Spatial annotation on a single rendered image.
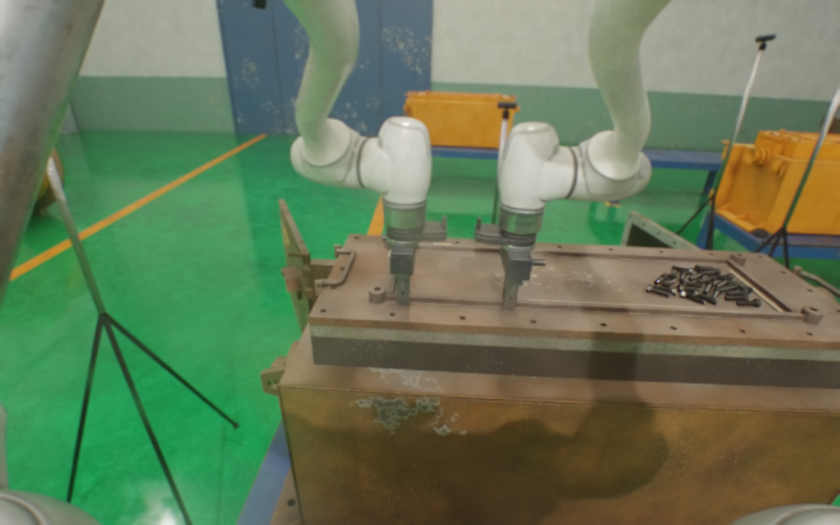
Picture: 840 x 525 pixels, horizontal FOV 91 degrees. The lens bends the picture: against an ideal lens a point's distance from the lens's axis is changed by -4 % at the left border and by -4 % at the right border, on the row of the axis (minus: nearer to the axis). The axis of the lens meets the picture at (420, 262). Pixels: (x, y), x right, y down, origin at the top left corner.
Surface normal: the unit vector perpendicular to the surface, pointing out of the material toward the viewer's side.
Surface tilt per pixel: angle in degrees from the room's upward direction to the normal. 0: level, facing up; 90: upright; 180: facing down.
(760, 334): 0
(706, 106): 90
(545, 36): 90
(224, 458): 0
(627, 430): 90
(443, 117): 90
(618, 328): 0
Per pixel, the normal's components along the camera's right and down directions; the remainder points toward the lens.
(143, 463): 0.03, -0.89
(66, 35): 0.98, 0.20
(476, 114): -0.07, 0.45
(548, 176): 0.17, 0.44
